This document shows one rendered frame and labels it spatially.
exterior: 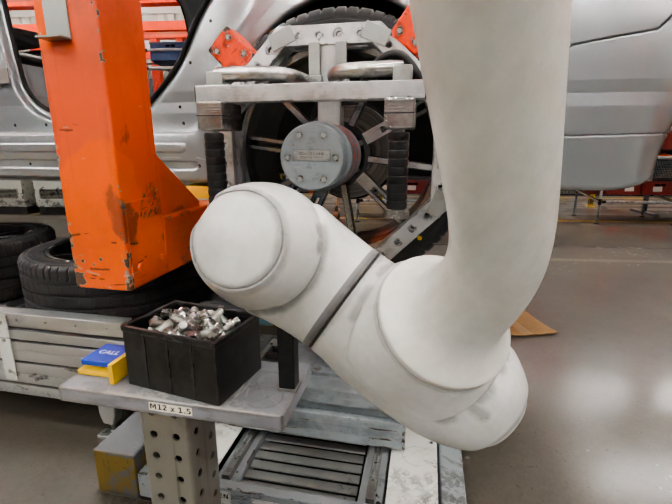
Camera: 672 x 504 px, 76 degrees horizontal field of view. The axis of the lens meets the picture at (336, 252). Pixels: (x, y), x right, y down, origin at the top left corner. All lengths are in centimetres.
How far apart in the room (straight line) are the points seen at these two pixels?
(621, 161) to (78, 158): 144
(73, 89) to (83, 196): 24
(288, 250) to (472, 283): 12
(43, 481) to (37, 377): 31
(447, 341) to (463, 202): 11
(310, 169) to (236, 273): 57
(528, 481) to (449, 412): 107
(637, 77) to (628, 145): 18
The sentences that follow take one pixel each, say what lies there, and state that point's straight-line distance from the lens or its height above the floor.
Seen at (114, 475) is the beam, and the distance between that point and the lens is 135.
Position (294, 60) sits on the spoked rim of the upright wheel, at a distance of 111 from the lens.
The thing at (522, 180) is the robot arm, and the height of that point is 86.
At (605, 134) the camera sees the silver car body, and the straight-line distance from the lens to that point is 148.
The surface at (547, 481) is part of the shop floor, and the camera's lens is 142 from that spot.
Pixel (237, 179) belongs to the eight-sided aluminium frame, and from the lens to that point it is 108.
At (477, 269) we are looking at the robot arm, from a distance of 24.
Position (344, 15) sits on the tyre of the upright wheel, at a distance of 110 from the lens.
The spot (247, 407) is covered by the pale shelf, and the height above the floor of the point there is 45.
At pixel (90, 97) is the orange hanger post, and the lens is 116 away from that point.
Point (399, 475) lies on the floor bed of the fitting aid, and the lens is 121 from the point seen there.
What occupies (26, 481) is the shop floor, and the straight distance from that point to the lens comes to 154.
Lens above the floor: 88
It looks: 14 degrees down
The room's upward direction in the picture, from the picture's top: straight up
